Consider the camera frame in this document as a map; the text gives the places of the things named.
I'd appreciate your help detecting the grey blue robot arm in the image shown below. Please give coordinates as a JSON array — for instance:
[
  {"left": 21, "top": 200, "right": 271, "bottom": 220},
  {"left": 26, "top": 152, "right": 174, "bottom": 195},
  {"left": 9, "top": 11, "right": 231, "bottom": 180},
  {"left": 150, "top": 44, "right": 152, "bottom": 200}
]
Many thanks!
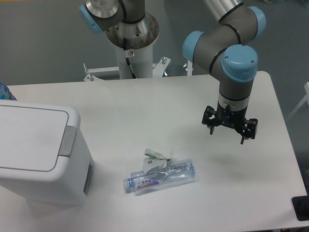
[{"left": 79, "top": 0, "right": 266, "bottom": 140}]

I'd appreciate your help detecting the black clamp at table edge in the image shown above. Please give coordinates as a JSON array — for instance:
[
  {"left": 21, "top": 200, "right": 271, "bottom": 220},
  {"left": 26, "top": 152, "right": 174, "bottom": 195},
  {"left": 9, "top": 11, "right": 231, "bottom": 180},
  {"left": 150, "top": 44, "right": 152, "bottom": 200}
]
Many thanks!
[{"left": 292, "top": 195, "right": 309, "bottom": 221}]

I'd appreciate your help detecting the blue water bottle pack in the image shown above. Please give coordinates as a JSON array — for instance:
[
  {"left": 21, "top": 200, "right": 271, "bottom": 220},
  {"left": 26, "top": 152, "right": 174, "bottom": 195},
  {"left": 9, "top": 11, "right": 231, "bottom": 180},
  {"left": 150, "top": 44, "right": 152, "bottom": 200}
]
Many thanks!
[{"left": 0, "top": 82, "right": 17, "bottom": 101}]

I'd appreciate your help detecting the black cable on pedestal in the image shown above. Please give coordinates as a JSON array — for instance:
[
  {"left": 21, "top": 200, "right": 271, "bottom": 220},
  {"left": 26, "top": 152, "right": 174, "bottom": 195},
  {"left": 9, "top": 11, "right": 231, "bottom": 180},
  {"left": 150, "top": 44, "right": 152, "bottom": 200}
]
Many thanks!
[{"left": 122, "top": 37, "right": 137, "bottom": 79}]

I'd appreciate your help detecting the white frame at right edge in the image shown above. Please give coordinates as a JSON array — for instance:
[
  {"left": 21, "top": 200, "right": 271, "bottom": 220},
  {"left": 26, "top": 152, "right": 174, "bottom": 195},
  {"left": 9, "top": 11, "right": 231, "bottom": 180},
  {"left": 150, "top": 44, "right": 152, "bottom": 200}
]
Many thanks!
[{"left": 286, "top": 82, "right": 309, "bottom": 121}]

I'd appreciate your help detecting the white push-lid trash can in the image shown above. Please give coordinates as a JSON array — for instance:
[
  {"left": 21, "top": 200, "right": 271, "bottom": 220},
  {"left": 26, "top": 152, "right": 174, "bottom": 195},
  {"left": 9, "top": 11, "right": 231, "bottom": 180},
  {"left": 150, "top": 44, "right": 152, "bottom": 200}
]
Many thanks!
[{"left": 0, "top": 100, "right": 94, "bottom": 204}]

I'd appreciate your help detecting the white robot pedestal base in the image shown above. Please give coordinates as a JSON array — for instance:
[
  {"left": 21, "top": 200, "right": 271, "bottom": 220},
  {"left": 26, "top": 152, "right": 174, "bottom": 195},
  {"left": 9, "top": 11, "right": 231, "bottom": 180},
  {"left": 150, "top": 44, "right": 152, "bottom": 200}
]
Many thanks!
[{"left": 83, "top": 12, "right": 195, "bottom": 82}]

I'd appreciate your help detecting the crumpled white paper wrapper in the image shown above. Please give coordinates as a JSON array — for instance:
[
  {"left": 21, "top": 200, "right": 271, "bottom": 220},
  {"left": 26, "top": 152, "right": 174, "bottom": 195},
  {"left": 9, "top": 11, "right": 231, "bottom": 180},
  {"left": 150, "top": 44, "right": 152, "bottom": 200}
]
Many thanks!
[{"left": 142, "top": 148, "right": 174, "bottom": 174}]

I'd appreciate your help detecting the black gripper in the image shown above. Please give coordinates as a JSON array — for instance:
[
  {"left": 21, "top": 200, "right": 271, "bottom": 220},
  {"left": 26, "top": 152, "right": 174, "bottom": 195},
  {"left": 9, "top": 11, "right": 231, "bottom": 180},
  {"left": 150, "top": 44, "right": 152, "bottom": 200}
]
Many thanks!
[{"left": 202, "top": 100, "right": 258, "bottom": 145}]

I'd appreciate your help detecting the crushed clear plastic bottle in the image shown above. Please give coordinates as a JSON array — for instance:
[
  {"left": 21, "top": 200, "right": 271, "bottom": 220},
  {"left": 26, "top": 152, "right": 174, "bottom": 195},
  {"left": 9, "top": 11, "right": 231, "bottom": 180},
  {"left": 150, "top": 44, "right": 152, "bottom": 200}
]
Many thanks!
[{"left": 123, "top": 159, "right": 196, "bottom": 194}]

